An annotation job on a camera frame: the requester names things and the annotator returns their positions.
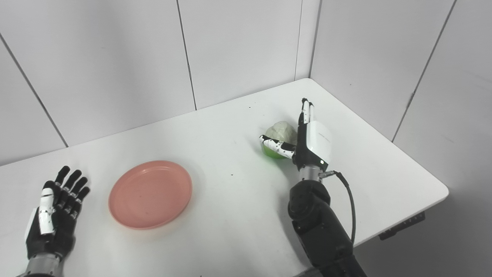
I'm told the pink round plate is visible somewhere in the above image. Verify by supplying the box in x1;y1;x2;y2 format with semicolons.
108;160;193;230

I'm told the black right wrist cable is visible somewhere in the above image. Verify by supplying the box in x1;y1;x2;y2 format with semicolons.
319;170;357;245

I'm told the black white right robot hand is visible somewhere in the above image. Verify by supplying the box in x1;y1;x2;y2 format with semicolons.
259;98;332;172

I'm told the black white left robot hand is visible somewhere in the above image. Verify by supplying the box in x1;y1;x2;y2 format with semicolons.
25;166;91;260

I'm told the white green toy cabbage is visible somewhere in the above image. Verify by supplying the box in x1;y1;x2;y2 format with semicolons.
261;121;298;160

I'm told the black under-table bracket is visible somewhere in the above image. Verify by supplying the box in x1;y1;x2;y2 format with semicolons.
379;211;426;241

